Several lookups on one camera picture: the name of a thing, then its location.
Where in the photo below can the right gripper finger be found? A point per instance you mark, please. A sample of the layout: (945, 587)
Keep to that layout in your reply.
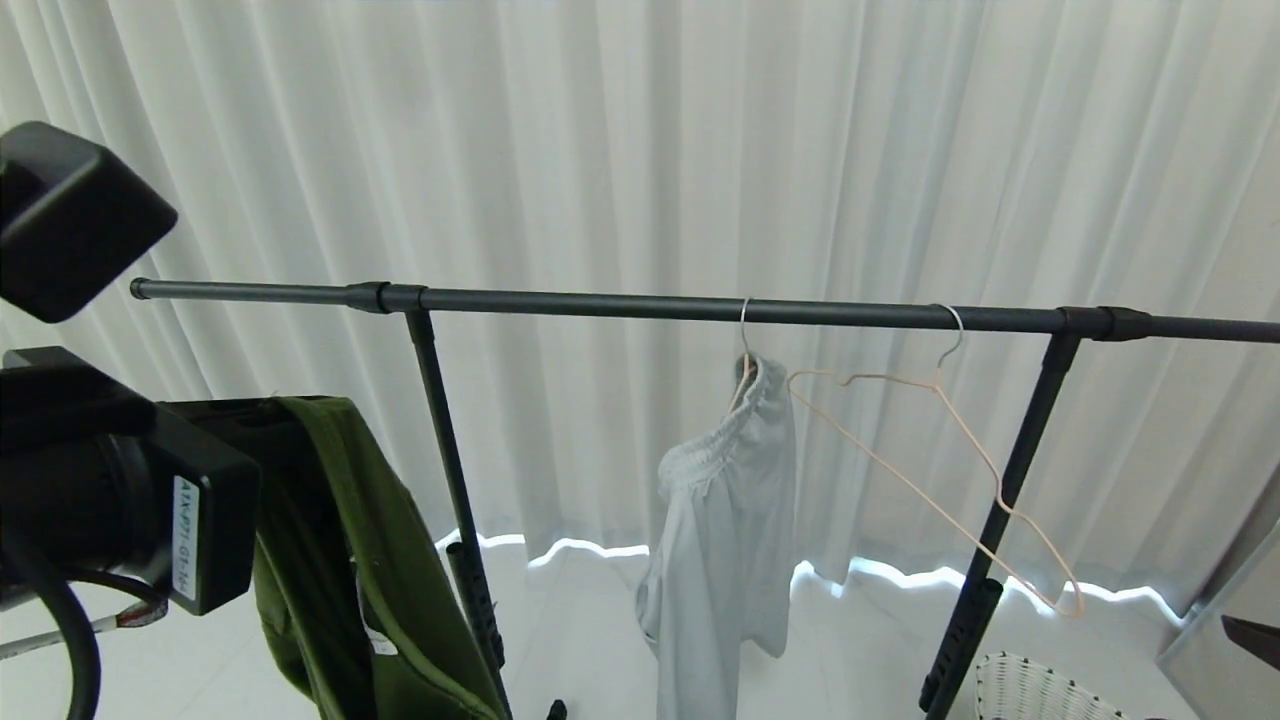
(1262, 645)

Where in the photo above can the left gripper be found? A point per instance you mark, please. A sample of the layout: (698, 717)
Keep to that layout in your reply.
(215, 520)

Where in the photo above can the green garment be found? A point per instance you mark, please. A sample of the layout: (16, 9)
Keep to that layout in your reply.
(390, 560)

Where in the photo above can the pink clothes hanger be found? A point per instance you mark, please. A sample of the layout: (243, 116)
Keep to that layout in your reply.
(743, 325)
(940, 383)

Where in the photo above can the black clothes rack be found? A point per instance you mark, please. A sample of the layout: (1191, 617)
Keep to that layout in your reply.
(700, 308)

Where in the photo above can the pale grey shorts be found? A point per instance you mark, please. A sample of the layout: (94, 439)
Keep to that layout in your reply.
(720, 560)

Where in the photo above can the white laundry basket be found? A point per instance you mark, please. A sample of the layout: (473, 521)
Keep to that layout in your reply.
(1030, 690)

